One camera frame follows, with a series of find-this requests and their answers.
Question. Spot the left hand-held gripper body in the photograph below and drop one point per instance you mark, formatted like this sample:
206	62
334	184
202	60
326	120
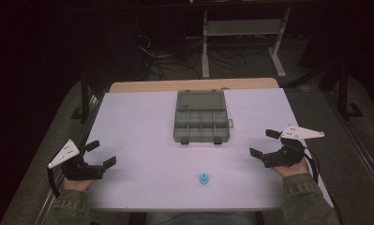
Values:
77	170

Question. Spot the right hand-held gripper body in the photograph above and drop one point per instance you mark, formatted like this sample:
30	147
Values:
286	154

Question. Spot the small blue plastic part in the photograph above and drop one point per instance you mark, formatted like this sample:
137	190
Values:
203	179

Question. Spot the grey plastic compartment box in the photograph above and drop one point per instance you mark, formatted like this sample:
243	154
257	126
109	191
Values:
201	123

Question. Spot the person's left hand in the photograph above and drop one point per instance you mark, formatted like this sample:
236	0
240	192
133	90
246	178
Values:
77	185

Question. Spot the person's right hand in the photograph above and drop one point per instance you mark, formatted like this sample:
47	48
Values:
293	171

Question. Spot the black metal stand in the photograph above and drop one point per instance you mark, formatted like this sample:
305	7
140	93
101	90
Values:
85	100
343	93

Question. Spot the white metal table frame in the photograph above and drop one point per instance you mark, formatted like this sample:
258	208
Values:
244	29

